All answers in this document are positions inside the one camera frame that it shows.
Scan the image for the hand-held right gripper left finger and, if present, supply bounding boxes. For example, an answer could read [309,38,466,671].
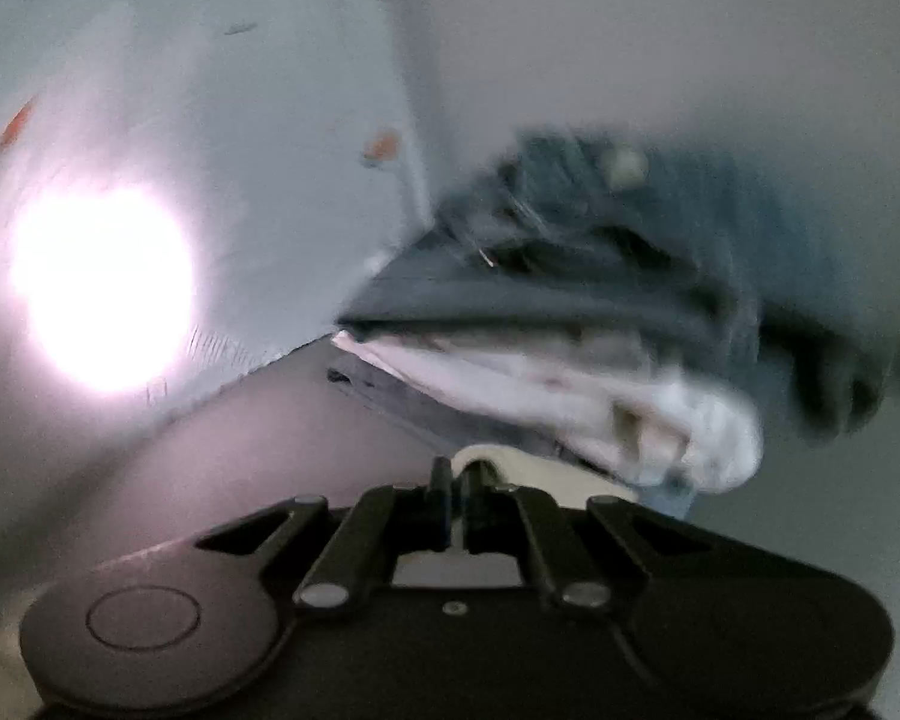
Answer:
[195,457,455,611]

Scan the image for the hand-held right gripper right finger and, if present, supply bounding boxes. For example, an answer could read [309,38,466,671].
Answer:
[461,465,721,611]

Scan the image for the cream cloth garment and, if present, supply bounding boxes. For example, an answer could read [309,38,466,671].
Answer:
[394,444,635,590]

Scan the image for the white folded garment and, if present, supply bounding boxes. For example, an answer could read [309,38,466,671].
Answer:
[332,328,766,497]

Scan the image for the dark grey folded garment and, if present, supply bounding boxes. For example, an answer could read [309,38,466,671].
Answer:
[336,236,762,365]

